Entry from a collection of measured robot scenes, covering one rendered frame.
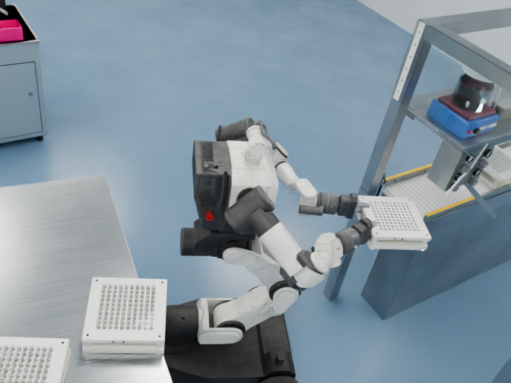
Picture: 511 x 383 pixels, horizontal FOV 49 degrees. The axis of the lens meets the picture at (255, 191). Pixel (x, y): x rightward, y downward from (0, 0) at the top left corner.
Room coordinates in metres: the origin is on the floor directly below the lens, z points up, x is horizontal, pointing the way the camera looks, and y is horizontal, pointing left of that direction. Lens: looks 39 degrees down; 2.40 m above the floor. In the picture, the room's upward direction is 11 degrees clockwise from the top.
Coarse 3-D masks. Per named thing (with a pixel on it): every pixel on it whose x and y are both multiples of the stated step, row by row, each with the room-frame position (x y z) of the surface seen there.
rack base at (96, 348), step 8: (96, 344) 0.97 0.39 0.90; (104, 344) 0.97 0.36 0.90; (112, 344) 0.98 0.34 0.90; (120, 344) 0.98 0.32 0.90; (128, 344) 0.99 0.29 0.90; (136, 344) 0.99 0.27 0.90; (144, 344) 1.00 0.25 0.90; (152, 344) 1.00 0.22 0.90; (88, 352) 0.95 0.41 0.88; (96, 352) 0.95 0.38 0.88; (104, 352) 0.96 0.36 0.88; (112, 352) 0.96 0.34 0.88; (120, 352) 0.97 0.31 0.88; (128, 352) 0.97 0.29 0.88; (136, 352) 0.98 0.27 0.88; (144, 352) 0.98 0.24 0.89; (152, 352) 0.99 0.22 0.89; (160, 352) 0.99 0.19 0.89
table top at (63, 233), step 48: (0, 192) 1.56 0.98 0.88; (48, 192) 1.61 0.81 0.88; (96, 192) 1.67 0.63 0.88; (0, 240) 1.32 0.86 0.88; (48, 240) 1.37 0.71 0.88; (96, 240) 1.41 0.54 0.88; (0, 288) 1.12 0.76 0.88; (48, 288) 1.16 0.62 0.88; (0, 336) 0.95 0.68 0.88; (48, 336) 0.98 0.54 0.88
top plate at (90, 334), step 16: (96, 288) 1.14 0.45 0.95; (112, 288) 1.15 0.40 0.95; (144, 288) 1.18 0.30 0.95; (160, 288) 1.19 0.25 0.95; (96, 304) 1.08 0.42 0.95; (144, 304) 1.11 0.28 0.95; (160, 304) 1.13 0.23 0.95; (96, 320) 1.02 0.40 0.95; (160, 320) 1.07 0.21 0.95; (96, 336) 0.96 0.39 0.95; (112, 336) 0.98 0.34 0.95; (128, 336) 0.99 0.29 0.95; (144, 336) 1.00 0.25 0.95; (160, 336) 1.01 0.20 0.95
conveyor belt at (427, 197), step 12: (408, 180) 2.23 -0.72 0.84; (420, 180) 2.25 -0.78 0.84; (480, 180) 2.35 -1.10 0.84; (384, 192) 2.13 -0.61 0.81; (396, 192) 2.11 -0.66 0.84; (408, 192) 2.13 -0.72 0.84; (420, 192) 2.15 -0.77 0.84; (432, 192) 2.17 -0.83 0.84; (444, 192) 2.19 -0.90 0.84; (456, 192) 2.21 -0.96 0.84; (468, 192) 2.23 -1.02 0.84; (480, 192) 2.25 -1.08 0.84; (420, 204) 2.06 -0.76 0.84; (432, 204) 2.07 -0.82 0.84; (444, 204) 2.09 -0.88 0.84
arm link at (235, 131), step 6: (240, 120) 1.84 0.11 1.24; (228, 126) 1.82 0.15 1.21; (234, 126) 1.81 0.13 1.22; (240, 126) 1.80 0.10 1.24; (222, 132) 1.80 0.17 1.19; (228, 132) 1.80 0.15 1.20; (234, 132) 1.79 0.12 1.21; (240, 132) 1.79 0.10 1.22; (222, 138) 1.79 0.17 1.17; (228, 138) 1.78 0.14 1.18; (234, 138) 1.78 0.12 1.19
